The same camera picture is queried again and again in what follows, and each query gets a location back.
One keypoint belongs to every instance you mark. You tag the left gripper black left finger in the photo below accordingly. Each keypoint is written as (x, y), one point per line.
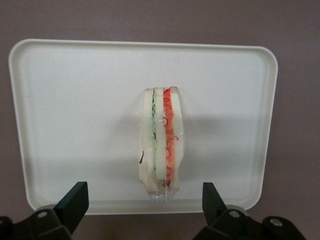
(72, 202)

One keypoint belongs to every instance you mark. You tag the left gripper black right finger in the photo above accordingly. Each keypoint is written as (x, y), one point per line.
(215, 205)

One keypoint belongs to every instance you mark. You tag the triangle sandwich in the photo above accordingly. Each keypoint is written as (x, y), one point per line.
(160, 140)

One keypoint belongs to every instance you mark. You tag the beige plastic tray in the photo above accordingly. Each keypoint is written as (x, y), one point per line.
(75, 112)

